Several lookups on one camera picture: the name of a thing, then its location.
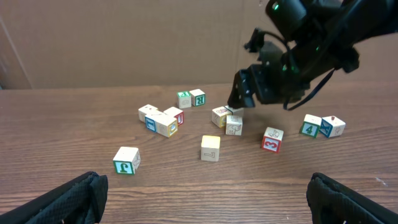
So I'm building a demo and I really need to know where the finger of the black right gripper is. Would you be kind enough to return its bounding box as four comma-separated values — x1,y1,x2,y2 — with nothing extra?
228,68,255,109

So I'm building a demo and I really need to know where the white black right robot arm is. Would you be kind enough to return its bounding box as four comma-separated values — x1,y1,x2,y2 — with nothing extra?
228,0,397,111

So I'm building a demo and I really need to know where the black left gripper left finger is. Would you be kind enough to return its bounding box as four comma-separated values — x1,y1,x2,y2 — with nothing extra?
1,171,108,224

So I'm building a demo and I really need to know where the wooden block red U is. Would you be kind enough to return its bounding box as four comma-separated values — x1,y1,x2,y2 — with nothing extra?
164,106,184,126

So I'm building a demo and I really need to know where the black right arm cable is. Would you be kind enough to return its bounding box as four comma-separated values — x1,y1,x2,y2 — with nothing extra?
282,68,336,111

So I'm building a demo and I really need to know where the wooden block green R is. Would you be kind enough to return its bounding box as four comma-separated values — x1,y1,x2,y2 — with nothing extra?
189,89,206,106

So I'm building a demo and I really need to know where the wooden block blue T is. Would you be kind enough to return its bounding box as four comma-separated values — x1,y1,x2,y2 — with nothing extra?
144,111,165,133

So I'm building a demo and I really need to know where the wooden block red 3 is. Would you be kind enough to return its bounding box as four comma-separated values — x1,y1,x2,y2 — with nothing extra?
261,127,284,153

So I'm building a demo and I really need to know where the yellow-top wooden block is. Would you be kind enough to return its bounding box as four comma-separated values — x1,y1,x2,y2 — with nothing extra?
201,135,221,162

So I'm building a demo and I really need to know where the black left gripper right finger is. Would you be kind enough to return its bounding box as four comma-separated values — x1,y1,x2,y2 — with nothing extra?
306,172,397,224

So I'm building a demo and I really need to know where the green-top wooden block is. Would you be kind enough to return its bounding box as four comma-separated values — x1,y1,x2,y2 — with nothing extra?
177,91,192,109

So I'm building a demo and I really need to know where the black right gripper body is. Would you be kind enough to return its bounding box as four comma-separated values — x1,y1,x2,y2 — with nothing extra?
244,28,310,104

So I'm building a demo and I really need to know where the wooden block blue X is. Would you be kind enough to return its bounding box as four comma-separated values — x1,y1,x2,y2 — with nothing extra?
319,116,346,138

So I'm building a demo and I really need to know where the wooden block green J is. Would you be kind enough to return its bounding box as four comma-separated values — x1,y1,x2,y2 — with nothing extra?
113,146,141,175

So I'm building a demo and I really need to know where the wooden block yellow red drawing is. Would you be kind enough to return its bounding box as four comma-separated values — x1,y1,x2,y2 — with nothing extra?
211,106,232,128

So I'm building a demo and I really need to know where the wooden block far left cluster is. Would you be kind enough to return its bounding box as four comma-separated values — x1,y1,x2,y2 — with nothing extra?
138,104,158,122

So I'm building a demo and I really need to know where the wooden block elephant drawing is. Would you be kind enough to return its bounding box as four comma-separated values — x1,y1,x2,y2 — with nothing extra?
226,115,243,136

